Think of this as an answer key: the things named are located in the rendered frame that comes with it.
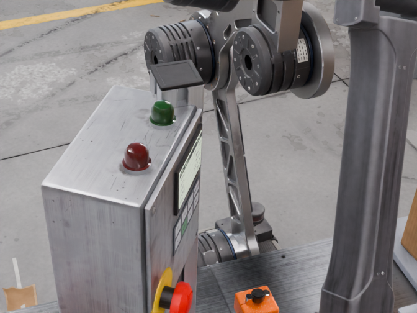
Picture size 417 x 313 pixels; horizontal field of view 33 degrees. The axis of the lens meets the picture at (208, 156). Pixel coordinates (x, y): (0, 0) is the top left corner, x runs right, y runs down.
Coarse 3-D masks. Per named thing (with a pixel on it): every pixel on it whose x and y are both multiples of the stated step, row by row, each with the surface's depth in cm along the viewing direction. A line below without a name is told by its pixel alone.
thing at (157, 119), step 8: (160, 104) 67; (168, 104) 68; (152, 112) 68; (160, 112) 67; (168, 112) 67; (152, 120) 68; (160, 120) 67; (168, 120) 68; (160, 128) 68; (168, 128) 68
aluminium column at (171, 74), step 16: (160, 64) 72; (176, 64) 73; (192, 64) 73; (160, 80) 70; (176, 80) 70; (192, 80) 70; (160, 96) 70; (176, 96) 70; (192, 96) 71; (192, 256) 86; (192, 272) 87; (192, 288) 89; (192, 304) 91
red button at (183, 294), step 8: (168, 288) 71; (176, 288) 70; (184, 288) 70; (168, 296) 70; (176, 296) 69; (184, 296) 69; (192, 296) 71; (160, 304) 70; (168, 304) 70; (176, 304) 69; (184, 304) 69; (176, 312) 69; (184, 312) 70
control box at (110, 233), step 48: (144, 96) 72; (96, 144) 66; (144, 144) 66; (48, 192) 62; (96, 192) 61; (144, 192) 61; (48, 240) 66; (96, 240) 64; (144, 240) 63; (192, 240) 81; (96, 288) 68; (144, 288) 66
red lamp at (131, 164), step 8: (136, 144) 62; (128, 152) 62; (136, 152) 62; (144, 152) 62; (128, 160) 62; (136, 160) 62; (144, 160) 62; (128, 168) 62; (136, 168) 62; (144, 168) 63
